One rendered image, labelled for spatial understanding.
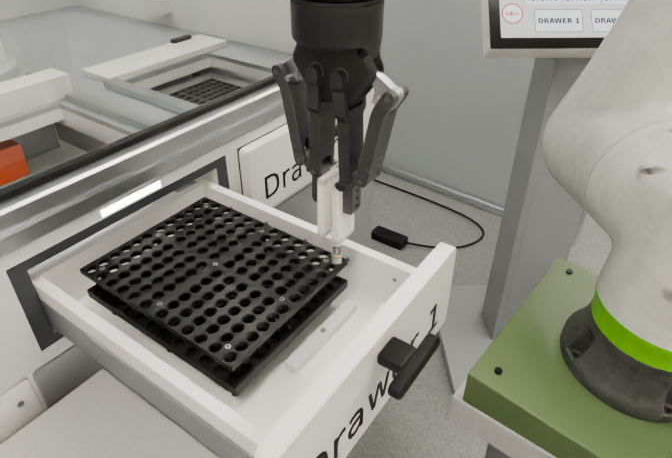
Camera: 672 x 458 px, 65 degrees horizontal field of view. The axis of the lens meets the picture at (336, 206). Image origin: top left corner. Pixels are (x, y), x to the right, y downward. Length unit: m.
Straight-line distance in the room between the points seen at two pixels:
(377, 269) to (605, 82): 0.31
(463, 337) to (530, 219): 0.47
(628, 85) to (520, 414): 0.35
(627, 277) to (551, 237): 0.95
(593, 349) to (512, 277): 0.95
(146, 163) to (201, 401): 0.30
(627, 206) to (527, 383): 0.21
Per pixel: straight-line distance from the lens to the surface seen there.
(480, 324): 1.76
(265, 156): 0.76
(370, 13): 0.42
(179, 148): 0.67
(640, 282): 0.56
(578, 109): 0.63
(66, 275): 0.66
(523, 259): 1.52
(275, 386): 0.54
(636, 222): 0.55
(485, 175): 2.30
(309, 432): 0.41
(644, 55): 0.61
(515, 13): 1.13
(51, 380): 0.70
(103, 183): 0.62
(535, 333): 0.67
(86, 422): 0.66
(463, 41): 2.17
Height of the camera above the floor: 1.26
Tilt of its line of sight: 33 degrees down
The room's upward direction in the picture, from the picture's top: straight up
